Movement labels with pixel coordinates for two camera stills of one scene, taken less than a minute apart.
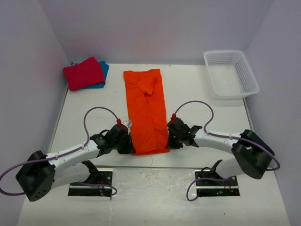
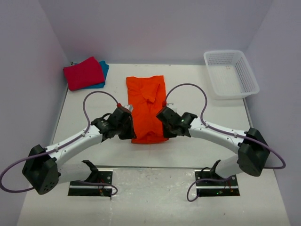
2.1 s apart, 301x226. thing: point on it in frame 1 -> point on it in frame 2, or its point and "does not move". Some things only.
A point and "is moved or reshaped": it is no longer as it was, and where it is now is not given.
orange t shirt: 145,97 is moved or reshaped
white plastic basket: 230,75 does not move
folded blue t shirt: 105,67 does not move
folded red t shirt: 85,74 does not move
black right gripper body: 175,141 -> 168,132
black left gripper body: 123,146 -> 125,130
